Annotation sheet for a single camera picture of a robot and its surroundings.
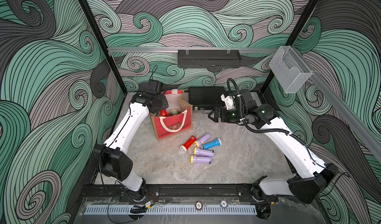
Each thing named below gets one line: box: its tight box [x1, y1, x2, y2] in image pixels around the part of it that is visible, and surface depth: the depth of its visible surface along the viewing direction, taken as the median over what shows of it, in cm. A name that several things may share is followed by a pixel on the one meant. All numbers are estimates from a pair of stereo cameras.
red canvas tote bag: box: [149, 89, 193, 141], surface depth 85 cm
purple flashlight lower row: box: [190, 154, 212, 165], surface depth 83 cm
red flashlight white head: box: [179, 135, 197, 153], surface depth 91 cm
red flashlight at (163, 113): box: [159, 109, 169, 117], surface depth 79 cm
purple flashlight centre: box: [193, 132, 212, 148], surface depth 92 cm
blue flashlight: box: [202, 138, 222, 150], surface depth 90 cm
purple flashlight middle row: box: [193, 147, 215, 157], surface depth 86 cm
